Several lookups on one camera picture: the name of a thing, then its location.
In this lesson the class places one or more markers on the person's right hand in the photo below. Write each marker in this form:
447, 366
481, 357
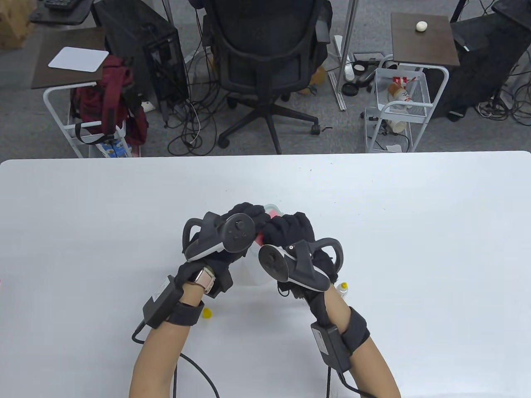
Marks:
290, 228

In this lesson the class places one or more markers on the person's left hand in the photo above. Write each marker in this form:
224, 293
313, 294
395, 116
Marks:
226, 269

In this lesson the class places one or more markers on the pink card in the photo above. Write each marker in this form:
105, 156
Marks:
274, 214

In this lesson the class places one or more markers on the clear plastic container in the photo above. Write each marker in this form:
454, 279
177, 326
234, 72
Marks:
253, 269

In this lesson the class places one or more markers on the small yellow glue cap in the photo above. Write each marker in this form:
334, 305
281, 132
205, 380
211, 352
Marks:
207, 314

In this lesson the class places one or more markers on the yellow liquid glue bottle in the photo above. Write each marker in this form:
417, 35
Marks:
342, 290

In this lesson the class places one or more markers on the person's right forearm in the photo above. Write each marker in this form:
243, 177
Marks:
369, 369

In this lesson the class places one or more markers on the person's left forearm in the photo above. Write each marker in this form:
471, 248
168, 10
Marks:
159, 356

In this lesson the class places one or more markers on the pink wristwatch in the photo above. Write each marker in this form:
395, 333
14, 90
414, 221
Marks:
204, 281

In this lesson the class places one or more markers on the black and white controller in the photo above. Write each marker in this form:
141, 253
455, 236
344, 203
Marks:
303, 269
236, 234

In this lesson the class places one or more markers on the black elastic armband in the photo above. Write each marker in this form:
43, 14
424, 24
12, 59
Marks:
186, 315
356, 331

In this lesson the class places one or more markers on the black wrist battery box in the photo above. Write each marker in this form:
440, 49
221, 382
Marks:
332, 348
161, 302

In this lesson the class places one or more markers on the black round lid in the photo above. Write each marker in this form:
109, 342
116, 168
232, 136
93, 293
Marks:
349, 89

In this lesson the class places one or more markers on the blue snack box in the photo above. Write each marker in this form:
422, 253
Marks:
114, 149

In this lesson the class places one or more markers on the orange and white paper cup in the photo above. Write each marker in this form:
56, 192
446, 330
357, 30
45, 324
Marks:
400, 93

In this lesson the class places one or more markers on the white power adapter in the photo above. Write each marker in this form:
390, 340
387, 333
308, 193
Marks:
147, 106

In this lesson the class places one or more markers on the black office chair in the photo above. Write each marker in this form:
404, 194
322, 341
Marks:
261, 45

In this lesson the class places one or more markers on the red and white packet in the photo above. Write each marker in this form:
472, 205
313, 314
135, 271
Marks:
402, 79

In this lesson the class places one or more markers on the dark red backpack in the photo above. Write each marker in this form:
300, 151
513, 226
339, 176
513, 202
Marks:
108, 95

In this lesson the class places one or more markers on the brown top side table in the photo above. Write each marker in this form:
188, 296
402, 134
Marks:
49, 74
423, 45

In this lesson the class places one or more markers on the small white round object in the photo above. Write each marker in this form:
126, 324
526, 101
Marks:
421, 26

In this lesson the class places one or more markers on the black computer tower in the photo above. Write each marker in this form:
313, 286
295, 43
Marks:
137, 37

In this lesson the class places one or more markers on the white rectangular pad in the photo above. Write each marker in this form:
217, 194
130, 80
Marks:
79, 59

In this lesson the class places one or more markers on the large black case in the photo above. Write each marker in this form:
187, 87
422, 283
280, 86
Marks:
481, 54

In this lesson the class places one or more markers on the black keyboard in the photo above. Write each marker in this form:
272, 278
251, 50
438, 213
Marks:
60, 3

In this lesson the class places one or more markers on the brown cardboard box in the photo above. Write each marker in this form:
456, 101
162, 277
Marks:
12, 29

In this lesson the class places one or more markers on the silver aluminium post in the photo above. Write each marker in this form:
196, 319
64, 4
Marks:
168, 10
348, 25

